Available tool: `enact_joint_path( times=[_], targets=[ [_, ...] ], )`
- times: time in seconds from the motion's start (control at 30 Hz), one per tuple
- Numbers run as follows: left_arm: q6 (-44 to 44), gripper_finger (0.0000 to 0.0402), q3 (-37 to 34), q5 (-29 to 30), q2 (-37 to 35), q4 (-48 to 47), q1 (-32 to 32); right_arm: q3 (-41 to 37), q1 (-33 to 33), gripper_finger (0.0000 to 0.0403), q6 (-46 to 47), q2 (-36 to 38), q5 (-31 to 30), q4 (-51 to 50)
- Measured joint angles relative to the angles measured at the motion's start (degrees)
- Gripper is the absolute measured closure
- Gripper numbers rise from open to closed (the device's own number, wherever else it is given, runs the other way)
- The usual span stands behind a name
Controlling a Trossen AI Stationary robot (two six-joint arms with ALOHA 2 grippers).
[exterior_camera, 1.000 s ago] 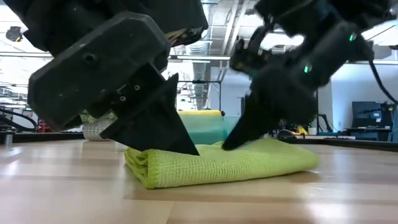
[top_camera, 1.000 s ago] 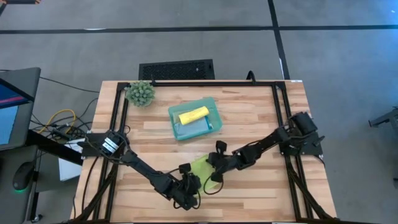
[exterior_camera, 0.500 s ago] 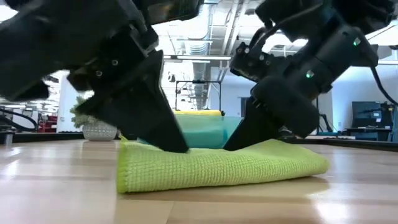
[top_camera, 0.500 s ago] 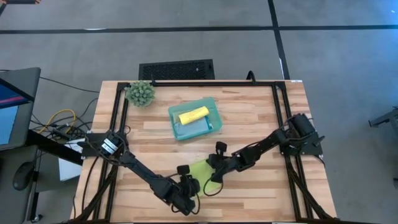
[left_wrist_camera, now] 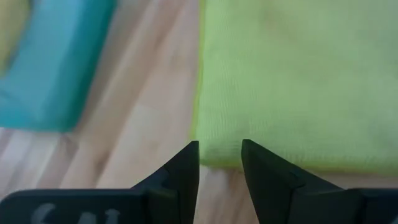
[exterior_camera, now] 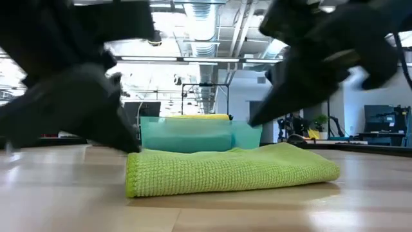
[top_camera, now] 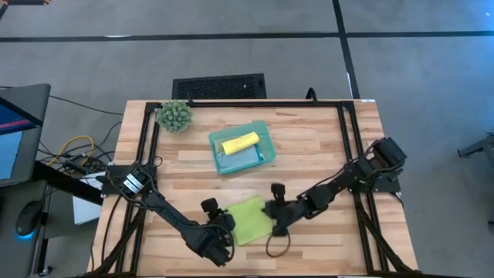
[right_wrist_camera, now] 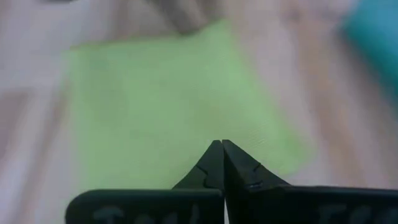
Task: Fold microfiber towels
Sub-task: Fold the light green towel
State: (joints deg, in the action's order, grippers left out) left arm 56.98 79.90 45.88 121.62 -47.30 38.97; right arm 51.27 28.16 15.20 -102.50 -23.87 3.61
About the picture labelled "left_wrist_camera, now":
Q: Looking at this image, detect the teal translucent plastic tray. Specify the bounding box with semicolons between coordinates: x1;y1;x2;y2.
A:
0;0;118;132

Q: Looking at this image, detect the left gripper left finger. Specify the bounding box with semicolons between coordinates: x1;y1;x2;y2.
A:
0;140;200;224

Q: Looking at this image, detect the yellow microfiber towel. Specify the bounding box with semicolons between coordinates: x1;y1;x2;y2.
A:
0;0;31;75

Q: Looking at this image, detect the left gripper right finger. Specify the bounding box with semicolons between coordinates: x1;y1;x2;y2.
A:
241;139;398;224

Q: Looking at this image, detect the lime green microfiber towel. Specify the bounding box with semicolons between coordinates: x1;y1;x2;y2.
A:
189;0;398;175

